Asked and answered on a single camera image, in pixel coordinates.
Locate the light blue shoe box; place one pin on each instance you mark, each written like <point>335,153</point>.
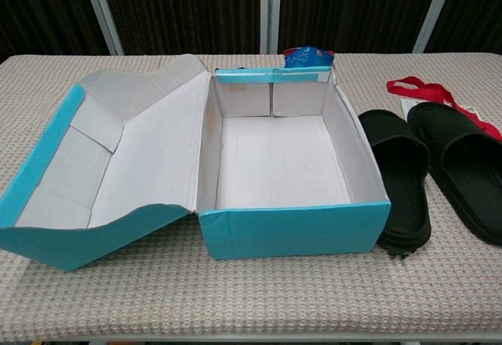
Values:
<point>290,231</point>

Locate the black rubber slipper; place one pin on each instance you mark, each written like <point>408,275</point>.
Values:
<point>470,204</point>
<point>404,188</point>

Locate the blue snack packet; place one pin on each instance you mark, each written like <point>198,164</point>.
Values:
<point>308,57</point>

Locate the beige woven tablecloth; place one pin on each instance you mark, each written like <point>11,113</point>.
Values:
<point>251,294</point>

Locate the white printed card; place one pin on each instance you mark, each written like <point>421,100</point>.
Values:
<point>408,107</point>

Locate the grey metal partition post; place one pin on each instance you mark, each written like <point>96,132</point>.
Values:
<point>102,11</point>
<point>271,8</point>
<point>435,11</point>

